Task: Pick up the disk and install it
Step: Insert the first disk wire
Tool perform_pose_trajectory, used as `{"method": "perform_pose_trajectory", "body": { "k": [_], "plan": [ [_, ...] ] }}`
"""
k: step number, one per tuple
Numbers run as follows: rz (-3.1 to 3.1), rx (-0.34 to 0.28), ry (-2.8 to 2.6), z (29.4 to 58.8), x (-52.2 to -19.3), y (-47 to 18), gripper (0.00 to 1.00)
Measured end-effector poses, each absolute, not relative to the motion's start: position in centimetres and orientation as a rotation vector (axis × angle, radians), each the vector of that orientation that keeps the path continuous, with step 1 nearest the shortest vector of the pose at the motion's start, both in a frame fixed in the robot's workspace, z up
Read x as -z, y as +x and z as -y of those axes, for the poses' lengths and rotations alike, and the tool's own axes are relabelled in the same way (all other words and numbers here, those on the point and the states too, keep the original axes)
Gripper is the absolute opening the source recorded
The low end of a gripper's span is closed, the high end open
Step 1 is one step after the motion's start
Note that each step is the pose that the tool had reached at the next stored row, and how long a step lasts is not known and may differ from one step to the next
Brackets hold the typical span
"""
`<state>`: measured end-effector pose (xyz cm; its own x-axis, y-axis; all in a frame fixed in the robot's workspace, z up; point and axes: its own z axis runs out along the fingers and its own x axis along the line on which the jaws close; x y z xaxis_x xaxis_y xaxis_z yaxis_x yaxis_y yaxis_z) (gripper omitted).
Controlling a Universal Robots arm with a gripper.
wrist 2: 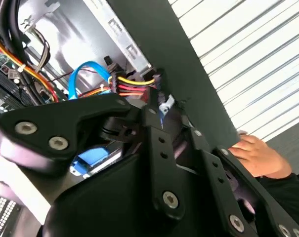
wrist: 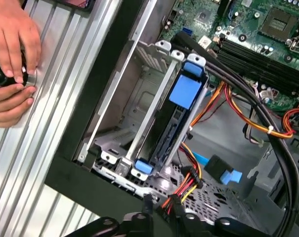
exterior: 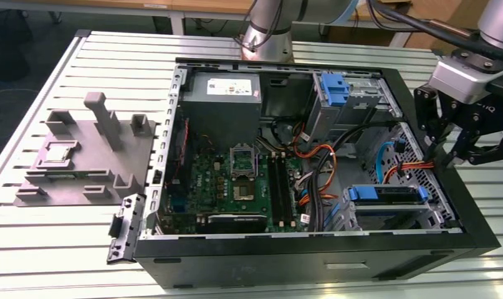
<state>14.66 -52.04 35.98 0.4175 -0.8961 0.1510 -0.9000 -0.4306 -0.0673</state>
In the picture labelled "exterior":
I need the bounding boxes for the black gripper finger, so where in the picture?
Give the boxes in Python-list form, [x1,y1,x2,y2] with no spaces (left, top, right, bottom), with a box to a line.
[443,128,503,169]
[414,85,449,163]

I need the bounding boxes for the orange red disk power wire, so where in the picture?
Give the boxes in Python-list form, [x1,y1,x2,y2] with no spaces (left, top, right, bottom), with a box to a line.
[382,158,438,184]

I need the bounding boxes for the blue data wire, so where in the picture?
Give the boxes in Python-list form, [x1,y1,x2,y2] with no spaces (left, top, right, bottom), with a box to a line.
[375,140,404,184]

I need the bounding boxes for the hard disk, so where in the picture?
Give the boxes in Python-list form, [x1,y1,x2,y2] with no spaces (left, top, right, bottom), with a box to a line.
[323,184,430,231]

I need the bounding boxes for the metal disk bay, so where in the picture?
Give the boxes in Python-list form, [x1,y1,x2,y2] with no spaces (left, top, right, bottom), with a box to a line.
[323,183,462,233]

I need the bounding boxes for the metal drive cage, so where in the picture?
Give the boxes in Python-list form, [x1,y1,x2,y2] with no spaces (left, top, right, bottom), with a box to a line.
[307,71,403,145]

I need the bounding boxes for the wooden cabinet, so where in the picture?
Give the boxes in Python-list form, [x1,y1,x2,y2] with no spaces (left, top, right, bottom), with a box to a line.
[431,0,485,50]

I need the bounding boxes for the black RAM slot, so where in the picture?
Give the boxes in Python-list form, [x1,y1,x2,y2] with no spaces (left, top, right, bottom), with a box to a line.
[279,152,296,227]
[267,152,283,227]

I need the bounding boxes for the metal socket cover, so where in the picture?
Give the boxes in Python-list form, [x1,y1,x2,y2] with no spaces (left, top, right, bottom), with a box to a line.
[228,143,259,181]

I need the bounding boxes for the CPU socket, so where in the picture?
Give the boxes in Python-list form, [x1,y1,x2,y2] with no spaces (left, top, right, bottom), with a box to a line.
[232,182,262,202]

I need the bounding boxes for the grey power supply unit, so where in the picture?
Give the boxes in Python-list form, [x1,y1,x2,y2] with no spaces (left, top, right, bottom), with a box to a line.
[179,71,264,150]

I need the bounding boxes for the green motherboard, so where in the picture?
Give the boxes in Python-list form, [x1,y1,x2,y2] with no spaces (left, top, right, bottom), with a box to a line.
[159,141,315,234]

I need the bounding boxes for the black graphics card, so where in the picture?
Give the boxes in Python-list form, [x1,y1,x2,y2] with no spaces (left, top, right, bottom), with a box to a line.
[195,213,268,234]

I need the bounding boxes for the black open PC case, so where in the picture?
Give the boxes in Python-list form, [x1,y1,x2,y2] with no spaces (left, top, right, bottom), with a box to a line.
[132,57,502,289]

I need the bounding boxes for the grey parts rack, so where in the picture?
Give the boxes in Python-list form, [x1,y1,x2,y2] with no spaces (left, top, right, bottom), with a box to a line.
[12,92,160,208]

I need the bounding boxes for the black hinged card latch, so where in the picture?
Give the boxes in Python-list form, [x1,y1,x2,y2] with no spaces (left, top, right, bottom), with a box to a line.
[105,192,147,265]

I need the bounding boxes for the green RAM stick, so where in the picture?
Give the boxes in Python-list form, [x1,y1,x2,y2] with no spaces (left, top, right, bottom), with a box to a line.
[45,172,91,181]

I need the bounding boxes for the silver CPU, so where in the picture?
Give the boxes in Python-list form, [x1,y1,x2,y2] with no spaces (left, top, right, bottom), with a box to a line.
[45,145,76,163]

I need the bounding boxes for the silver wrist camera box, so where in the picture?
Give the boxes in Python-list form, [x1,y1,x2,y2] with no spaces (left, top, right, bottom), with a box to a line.
[427,60,503,104]

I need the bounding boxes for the orange yellow wire bundle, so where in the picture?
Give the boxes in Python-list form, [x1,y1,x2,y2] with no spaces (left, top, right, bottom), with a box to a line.
[294,145,339,207]

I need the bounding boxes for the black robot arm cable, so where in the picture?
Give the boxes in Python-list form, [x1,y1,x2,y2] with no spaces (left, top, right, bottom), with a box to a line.
[367,0,485,44]

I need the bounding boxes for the thick black cable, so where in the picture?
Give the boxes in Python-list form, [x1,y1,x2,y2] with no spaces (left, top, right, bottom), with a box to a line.
[307,121,396,233]

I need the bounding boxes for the wooden desk white frame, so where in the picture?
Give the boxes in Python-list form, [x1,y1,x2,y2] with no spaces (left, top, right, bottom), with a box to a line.
[36,0,424,47]

